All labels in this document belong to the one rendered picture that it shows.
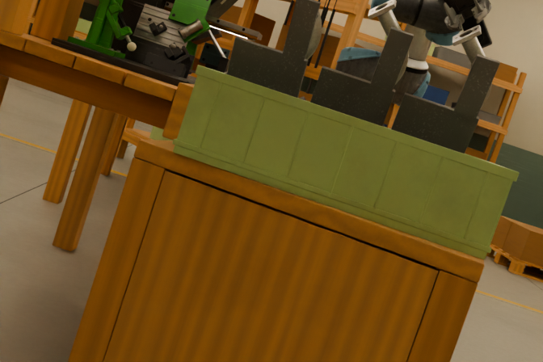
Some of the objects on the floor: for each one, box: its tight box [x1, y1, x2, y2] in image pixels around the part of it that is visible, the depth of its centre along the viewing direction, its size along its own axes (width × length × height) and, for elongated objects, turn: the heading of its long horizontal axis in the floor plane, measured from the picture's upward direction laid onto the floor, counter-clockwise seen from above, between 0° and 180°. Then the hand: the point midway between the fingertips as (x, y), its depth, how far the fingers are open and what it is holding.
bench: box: [0, 30, 178, 251], centre depth 297 cm, size 70×149×88 cm, turn 102°
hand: (469, 25), depth 168 cm, fingers open, 3 cm apart
